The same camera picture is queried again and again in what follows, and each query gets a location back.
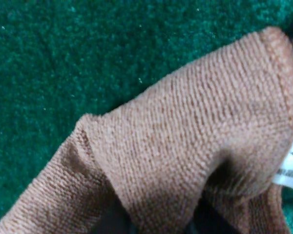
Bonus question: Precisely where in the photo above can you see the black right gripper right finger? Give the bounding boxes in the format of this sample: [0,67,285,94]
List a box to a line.
[185,187,237,234]

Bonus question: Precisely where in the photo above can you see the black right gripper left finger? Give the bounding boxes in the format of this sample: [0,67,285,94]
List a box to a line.
[106,185,137,234]

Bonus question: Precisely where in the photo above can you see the brown cloth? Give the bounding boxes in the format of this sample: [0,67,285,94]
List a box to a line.
[0,27,293,234]

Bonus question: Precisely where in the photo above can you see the green felt table cover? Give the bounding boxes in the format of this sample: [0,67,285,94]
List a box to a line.
[0,0,293,234]

